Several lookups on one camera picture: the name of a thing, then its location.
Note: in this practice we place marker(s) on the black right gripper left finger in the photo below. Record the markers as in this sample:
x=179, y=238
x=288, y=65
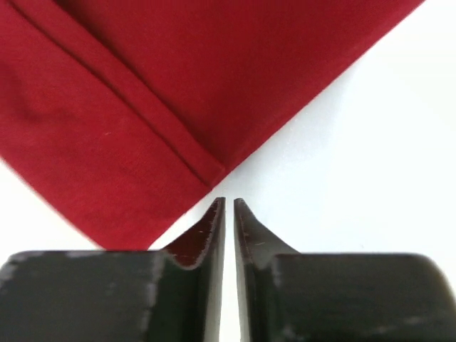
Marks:
x=169, y=294

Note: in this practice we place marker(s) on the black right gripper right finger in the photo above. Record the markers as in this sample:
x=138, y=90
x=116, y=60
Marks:
x=286, y=295

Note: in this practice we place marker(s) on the red t shirt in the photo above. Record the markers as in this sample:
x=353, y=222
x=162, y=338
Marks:
x=124, y=114

